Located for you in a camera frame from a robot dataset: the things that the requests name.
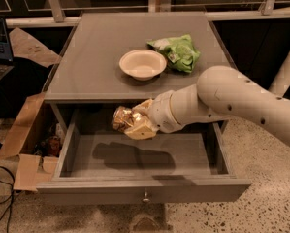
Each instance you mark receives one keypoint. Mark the green chip bag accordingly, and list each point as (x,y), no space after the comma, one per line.
(179,51)

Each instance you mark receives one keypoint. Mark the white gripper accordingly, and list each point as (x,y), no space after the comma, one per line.
(161,112)

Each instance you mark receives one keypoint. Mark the orange gold soda can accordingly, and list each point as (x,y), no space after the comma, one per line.
(126,119)

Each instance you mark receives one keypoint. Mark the brown cardboard sheet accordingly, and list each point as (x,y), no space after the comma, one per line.
(28,47)

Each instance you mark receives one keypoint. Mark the brown cardboard box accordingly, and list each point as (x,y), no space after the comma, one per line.
(30,128)

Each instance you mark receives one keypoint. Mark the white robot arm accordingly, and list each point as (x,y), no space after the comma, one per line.
(219,93)

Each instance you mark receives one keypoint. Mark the open grey top drawer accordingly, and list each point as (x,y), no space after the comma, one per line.
(98,165)

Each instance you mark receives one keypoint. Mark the grey cabinet table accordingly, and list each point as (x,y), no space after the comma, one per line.
(89,71)

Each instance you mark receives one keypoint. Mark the white paper bowl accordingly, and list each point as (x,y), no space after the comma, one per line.
(142,65)

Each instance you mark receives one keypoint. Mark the metal drawer knob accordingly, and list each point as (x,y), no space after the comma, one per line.
(145,199)

